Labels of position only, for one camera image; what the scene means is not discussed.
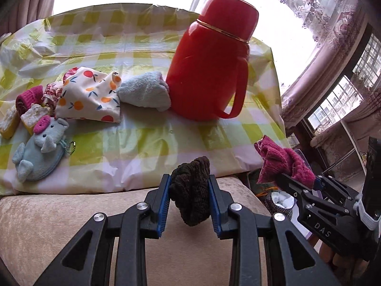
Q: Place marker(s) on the magenta knitted sock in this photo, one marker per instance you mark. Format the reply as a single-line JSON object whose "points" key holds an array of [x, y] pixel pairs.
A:
{"points": [[28, 98], [276, 161]]}

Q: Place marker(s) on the pink valance curtain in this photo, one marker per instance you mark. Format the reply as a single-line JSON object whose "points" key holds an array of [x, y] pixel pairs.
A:
{"points": [[303, 95]]}

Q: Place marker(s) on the yellow checkered plastic tablecloth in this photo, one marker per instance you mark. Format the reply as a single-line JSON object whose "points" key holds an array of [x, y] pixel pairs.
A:
{"points": [[148, 143]]}

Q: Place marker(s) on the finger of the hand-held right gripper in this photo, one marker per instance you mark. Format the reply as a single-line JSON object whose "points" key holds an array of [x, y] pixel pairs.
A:
{"points": [[336, 187], [297, 189]]}

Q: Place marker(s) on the blue elephant plush pouch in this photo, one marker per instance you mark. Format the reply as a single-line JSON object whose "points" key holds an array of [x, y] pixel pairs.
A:
{"points": [[38, 158]]}

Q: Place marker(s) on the clear plastic storage box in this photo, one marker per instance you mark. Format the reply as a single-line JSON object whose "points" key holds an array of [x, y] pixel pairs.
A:
{"points": [[300, 158]]}

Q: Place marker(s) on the fruit print cloth pouch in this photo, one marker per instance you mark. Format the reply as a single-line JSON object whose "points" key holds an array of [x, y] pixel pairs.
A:
{"points": [[89, 98]]}

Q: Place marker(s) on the gridded side window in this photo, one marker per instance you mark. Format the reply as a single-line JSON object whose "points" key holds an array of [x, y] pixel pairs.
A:
{"points": [[336, 101]]}

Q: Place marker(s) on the red thermos jug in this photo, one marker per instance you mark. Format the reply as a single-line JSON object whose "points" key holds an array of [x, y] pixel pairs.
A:
{"points": [[208, 65]]}

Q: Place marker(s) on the light blue sock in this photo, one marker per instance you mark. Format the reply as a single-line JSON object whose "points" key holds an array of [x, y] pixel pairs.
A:
{"points": [[143, 91]]}

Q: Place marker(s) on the beige upholstered stool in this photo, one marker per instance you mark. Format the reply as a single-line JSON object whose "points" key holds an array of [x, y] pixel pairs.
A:
{"points": [[59, 214]]}

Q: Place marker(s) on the red print fabric scarf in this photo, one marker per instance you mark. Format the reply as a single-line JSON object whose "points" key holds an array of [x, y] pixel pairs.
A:
{"points": [[52, 95]]}

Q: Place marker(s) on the yellow white foam block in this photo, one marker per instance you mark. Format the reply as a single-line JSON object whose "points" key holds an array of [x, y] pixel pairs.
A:
{"points": [[7, 123], [34, 117]]}

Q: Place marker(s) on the floral lace curtain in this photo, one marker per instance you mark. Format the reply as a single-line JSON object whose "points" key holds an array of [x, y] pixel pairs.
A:
{"points": [[312, 3]]}

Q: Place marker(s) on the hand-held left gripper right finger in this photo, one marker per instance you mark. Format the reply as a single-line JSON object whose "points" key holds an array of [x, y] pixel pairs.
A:
{"points": [[215, 211]]}

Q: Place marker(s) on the dark brown knitted sock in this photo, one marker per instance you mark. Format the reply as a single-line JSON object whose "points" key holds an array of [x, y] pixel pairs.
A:
{"points": [[190, 190]]}

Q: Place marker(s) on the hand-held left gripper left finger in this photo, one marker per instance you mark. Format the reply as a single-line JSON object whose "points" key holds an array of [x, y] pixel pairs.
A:
{"points": [[163, 208]]}

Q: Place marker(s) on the black white checkered pouch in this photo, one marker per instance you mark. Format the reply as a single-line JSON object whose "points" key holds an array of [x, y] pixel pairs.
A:
{"points": [[269, 205]]}

